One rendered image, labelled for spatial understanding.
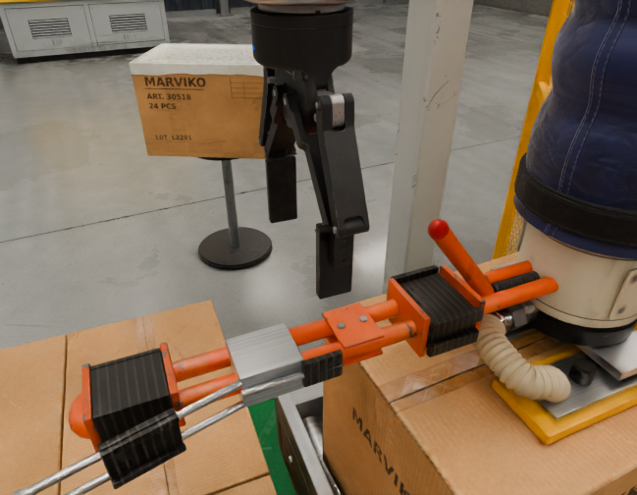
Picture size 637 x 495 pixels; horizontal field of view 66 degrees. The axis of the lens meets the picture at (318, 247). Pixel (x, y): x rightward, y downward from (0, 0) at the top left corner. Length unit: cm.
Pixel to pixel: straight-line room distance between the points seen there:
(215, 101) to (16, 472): 150
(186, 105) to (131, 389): 178
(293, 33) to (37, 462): 106
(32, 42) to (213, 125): 572
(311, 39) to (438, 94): 133
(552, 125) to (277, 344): 40
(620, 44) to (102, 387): 59
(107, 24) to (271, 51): 739
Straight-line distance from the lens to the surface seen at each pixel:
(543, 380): 65
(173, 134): 226
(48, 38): 774
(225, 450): 114
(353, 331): 55
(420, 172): 175
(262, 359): 52
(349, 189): 34
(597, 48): 58
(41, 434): 129
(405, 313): 59
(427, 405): 68
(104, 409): 50
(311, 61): 36
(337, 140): 34
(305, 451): 104
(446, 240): 54
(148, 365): 53
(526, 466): 66
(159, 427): 48
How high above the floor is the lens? 147
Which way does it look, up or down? 33 degrees down
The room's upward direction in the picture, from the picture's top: straight up
